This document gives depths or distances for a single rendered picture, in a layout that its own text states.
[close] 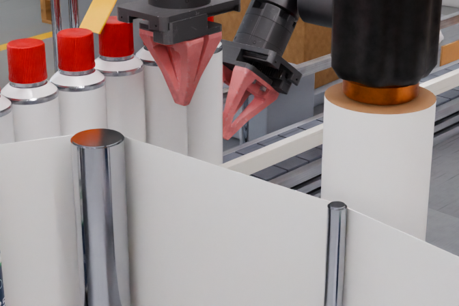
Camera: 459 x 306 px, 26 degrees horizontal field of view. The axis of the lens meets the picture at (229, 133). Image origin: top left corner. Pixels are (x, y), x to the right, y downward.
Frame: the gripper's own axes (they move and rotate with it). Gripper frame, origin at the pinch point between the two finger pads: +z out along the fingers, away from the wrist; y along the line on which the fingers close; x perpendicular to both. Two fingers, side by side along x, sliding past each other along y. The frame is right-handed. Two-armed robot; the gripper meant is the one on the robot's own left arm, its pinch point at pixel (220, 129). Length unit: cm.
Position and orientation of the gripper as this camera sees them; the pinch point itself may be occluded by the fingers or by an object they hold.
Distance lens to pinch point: 109.1
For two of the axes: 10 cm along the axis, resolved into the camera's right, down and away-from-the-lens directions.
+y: 7.3, 2.2, -6.4
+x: 5.5, 3.7, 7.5
